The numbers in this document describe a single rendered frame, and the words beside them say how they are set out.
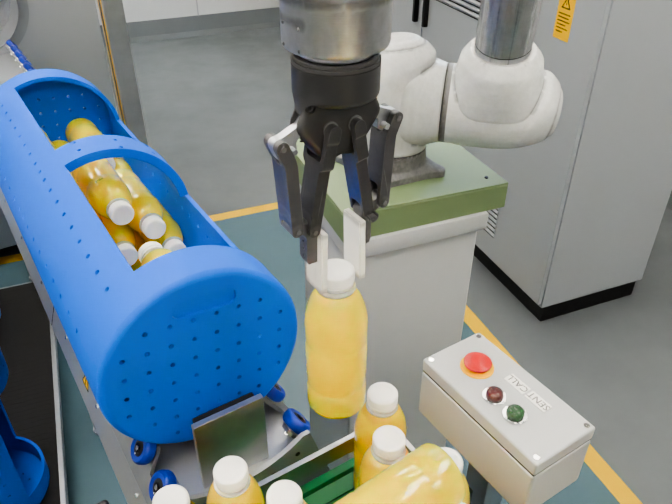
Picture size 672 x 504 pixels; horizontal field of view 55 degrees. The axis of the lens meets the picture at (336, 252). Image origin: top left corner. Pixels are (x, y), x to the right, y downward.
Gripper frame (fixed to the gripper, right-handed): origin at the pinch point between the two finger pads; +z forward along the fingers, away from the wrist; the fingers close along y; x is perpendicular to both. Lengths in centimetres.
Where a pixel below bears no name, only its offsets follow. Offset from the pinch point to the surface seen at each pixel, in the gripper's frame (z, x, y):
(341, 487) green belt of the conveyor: 43.5, -2.5, -2.5
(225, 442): 33.4, -10.8, 10.6
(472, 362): 22.3, 3.6, -18.6
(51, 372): 119, -135, 25
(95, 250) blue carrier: 12.4, -32.5, 17.3
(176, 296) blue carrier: 12.0, -16.9, 12.0
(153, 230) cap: 24, -51, 5
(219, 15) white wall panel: 121, -509, -205
